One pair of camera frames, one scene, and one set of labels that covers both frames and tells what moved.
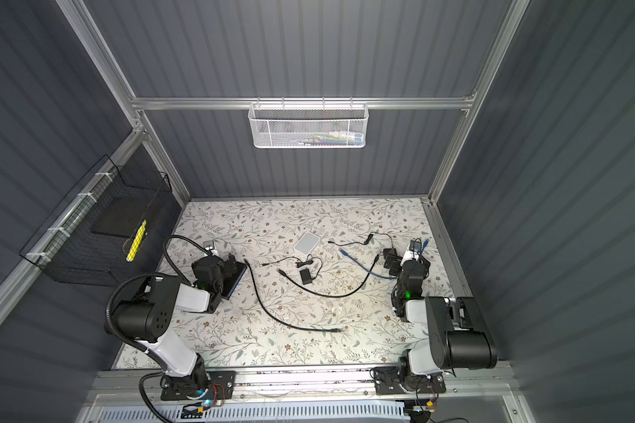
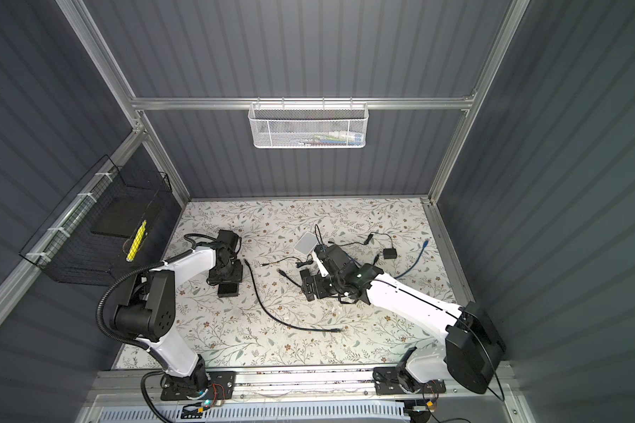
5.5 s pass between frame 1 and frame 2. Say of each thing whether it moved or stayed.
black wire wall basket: stayed
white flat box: stayed
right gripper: moved
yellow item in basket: stayed
